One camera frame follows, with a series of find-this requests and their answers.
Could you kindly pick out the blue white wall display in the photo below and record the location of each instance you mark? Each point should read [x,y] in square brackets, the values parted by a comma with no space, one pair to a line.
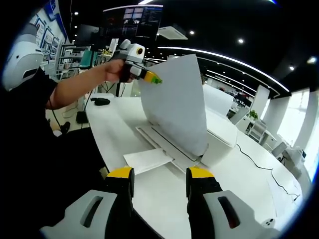
[51,35]

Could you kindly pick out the person's left hand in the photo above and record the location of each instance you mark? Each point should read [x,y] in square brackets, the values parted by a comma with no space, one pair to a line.
[114,72]

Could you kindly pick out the small potted plant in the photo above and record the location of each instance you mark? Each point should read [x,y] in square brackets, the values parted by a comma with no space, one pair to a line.
[253,114]

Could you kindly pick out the white paper sheet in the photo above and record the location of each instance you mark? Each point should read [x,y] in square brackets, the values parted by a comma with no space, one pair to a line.
[174,104]

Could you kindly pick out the white printer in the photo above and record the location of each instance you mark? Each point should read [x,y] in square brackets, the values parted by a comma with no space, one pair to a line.
[221,134]

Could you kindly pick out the ceiling air conditioner unit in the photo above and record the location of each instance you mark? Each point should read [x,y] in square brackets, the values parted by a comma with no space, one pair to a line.
[173,32]

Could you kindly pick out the black computer mouse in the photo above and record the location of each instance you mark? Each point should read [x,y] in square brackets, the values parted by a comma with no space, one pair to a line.
[101,101]

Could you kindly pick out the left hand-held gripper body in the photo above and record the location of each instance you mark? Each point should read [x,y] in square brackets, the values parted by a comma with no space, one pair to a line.
[133,53]

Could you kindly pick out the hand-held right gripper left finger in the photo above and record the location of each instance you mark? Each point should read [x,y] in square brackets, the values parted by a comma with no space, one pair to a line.
[99,219]

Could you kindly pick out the black floor box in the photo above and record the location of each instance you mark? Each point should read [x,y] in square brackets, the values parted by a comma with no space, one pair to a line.
[81,117]

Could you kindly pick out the white shelf unit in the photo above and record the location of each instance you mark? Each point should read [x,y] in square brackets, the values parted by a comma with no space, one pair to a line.
[256,130]

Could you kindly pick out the person's black clothing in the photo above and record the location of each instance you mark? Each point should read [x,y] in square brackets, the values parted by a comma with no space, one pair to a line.
[37,161]

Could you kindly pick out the person's black shoe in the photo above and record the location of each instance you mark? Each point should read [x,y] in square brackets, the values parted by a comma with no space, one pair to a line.
[65,127]

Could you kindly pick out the large dark wall screen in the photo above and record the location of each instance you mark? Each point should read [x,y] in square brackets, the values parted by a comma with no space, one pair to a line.
[132,21]

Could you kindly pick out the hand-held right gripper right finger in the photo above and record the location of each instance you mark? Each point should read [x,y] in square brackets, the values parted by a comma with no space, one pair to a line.
[214,219]

